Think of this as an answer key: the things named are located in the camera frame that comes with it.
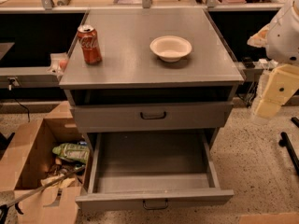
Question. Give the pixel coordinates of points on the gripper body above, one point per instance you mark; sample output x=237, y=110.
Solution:
x=284, y=37

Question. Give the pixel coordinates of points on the grey drawer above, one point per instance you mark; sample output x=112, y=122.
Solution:
x=152, y=171
x=150, y=117

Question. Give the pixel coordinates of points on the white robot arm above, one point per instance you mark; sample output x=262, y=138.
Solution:
x=280, y=38

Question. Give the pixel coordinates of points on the grey drawer cabinet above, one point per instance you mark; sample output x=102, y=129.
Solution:
x=130, y=73

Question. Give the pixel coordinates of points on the black adapter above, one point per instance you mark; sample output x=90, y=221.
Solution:
x=248, y=62

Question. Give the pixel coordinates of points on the black floor bar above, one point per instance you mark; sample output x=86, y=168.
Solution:
x=286, y=142

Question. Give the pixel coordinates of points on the white paper bowl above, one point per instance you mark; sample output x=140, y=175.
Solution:
x=170, y=48

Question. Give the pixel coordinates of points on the red cola can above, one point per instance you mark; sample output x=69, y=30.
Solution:
x=88, y=40

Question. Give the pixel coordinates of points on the green snack bag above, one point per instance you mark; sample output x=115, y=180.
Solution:
x=72, y=152

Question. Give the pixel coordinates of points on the clear plastic cup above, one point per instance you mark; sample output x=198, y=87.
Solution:
x=58, y=63

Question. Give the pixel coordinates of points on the brown cardboard box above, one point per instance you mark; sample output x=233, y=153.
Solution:
x=26, y=162

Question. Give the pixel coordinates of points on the grabber stick tool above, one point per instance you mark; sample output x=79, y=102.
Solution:
x=5, y=207

